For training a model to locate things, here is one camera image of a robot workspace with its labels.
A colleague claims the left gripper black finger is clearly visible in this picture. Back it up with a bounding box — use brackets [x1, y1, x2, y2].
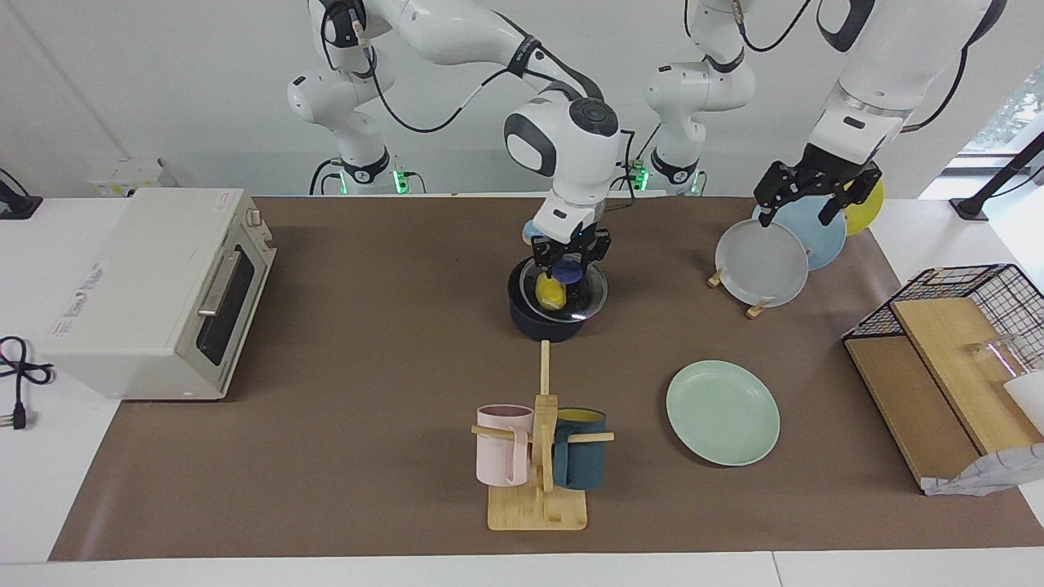
[754, 165, 788, 227]
[819, 170, 883, 227]

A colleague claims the glass lid with blue knob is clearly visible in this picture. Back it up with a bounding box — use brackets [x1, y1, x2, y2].
[520, 257, 610, 320]

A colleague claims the yellow plate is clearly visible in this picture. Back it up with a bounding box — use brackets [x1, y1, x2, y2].
[840, 175, 886, 237]

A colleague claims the light blue plate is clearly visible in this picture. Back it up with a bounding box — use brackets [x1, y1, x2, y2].
[771, 198, 847, 271]

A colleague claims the grey plate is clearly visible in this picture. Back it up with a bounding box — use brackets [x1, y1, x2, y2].
[714, 218, 810, 309]

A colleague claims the wooden plate rack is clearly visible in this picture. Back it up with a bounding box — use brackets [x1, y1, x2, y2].
[706, 269, 772, 320]

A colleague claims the pale green plate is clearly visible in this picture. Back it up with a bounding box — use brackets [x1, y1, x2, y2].
[666, 360, 781, 468]

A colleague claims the brown table mat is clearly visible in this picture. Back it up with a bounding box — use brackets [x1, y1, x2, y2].
[47, 196, 1044, 562]

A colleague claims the pink mug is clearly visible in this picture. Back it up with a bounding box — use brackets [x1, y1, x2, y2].
[476, 404, 535, 488]

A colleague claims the teal mug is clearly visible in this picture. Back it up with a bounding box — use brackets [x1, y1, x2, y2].
[551, 408, 608, 491]

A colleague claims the light bamboo board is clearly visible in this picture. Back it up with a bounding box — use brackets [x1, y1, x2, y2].
[889, 296, 1044, 456]

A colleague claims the clear glass measuring cup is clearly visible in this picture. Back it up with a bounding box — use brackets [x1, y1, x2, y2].
[967, 333, 1044, 388]

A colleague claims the wooden mug tree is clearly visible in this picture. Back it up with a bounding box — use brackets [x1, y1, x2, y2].
[471, 340, 615, 532]

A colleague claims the white plastic cup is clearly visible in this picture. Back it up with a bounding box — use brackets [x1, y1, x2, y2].
[1003, 371, 1044, 433]

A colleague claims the white checkered cloth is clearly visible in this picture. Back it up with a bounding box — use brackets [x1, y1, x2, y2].
[922, 443, 1044, 497]

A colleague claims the white toaster oven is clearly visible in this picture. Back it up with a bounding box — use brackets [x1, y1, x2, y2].
[39, 189, 278, 402]

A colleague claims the black clamp base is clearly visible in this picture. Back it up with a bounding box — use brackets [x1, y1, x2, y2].
[0, 169, 43, 221]

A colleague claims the dark pot with blue handle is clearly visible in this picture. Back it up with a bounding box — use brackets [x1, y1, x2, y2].
[507, 259, 609, 343]

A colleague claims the black base cable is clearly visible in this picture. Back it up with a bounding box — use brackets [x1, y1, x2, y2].
[587, 122, 663, 192]
[309, 157, 343, 196]

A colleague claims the black left arm gripper cable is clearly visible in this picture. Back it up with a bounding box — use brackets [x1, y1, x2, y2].
[730, 0, 971, 135]

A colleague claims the black arm gripper cable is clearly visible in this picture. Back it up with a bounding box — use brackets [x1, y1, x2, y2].
[730, 0, 971, 135]
[318, 0, 637, 213]

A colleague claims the black right arm gripper cable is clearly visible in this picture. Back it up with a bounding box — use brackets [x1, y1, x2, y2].
[318, 0, 637, 213]

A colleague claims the black wire basket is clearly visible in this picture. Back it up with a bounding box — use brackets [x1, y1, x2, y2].
[842, 263, 1044, 372]

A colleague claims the window with grey frame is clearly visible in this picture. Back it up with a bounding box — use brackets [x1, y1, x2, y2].
[962, 65, 1044, 164]

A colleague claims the white wall socket box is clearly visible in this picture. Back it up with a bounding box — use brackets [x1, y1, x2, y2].
[88, 159, 176, 198]

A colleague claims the black power cord with plug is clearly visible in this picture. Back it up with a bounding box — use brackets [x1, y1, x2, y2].
[0, 336, 54, 431]

